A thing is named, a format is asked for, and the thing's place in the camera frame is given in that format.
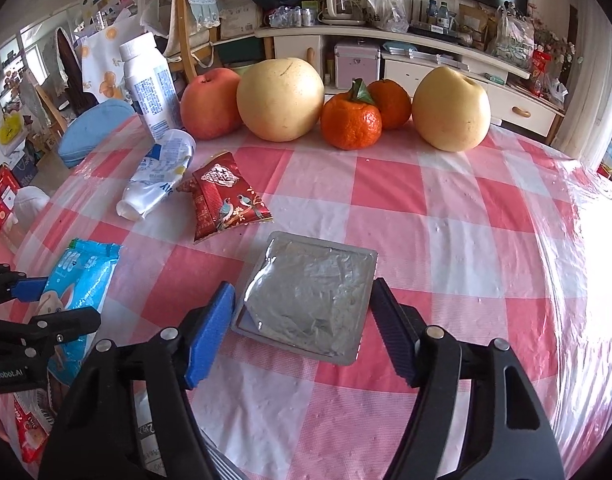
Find yellow pear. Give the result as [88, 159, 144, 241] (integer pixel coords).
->
[236, 58, 324, 143]
[412, 66, 491, 153]

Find white cushioned stool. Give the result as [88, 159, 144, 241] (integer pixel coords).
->
[13, 185, 50, 231]

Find cream tv cabinet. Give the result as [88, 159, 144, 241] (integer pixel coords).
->
[255, 24, 567, 143]

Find yellow pear right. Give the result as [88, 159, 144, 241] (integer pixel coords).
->
[412, 66, 491, 153]

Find pink storage box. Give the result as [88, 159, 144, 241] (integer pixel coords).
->
[334, 41, 381, 90]

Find red patterned snack packet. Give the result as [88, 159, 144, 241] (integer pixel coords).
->
[177, 152, 272, 243]

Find orange tangerine behind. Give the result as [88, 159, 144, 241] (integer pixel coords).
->
[368, 79, 412, 130]

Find white plastic milk bottle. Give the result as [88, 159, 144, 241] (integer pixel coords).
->
[120, 32, 181, 141]

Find red white checkered tablecloth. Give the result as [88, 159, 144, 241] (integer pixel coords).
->
[14, 119, 612, 479]

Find crushed white blue tube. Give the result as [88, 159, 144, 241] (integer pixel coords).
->
[115, 129, 196, 222]

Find light blue wipes packet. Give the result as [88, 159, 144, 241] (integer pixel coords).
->
[38, 238, 122, 386]

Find wooden chair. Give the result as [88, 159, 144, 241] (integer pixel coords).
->
[164, 0, 220, 84]

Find yellow pear left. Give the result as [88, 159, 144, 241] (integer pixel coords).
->
[236, 58, 324, 143]

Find red apple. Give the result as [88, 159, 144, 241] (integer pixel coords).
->
[180, 67, 243, 141]

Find orange tangerine with leaf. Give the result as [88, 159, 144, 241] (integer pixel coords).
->
[320, 78, 383, 151]

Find red foil wrapper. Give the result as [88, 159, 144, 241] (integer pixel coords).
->
[13, 389, 54, 464]

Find blue cushioned stool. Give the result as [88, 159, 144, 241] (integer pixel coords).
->
[58, 99, 136, 169]

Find silver foil pouch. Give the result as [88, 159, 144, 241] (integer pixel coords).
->
[231, 231, 377, 366]

